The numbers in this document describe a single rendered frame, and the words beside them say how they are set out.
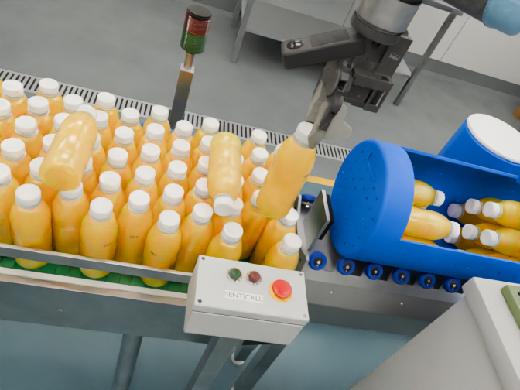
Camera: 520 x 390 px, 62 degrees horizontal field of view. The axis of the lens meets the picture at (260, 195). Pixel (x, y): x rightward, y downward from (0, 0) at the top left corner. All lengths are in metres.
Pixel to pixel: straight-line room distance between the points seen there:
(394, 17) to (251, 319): 0.51
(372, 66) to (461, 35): 4.39
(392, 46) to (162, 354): 1.53
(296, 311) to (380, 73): 0.41
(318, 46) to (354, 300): 0.71
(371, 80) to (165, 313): 0.64
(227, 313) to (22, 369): 1.22
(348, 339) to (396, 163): 1.37
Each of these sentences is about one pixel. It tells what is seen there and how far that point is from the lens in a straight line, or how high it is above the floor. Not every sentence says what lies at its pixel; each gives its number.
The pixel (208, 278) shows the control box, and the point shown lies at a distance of 0.75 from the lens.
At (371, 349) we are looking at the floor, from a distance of 2.24.
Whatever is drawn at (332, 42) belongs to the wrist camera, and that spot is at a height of 1.49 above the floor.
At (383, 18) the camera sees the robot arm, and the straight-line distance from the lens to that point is 0.61.
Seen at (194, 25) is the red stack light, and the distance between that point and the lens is 1.14.
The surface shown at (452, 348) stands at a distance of 1.04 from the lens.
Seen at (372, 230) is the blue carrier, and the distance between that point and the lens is 0.94.
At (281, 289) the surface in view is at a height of 1.11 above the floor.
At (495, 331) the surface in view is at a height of 1.15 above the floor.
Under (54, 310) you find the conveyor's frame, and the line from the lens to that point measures 1.04.
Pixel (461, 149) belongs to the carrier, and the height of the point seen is 0.96.
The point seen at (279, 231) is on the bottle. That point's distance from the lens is 0.92.
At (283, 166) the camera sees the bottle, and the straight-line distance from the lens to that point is 0.73.
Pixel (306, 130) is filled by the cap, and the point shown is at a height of 1.34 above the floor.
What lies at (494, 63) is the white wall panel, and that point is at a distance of 5.38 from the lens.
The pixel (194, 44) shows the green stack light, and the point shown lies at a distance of 1.16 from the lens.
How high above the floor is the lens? 1.72
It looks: 43 degrees down
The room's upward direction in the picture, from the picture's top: 25 degrees clockwise
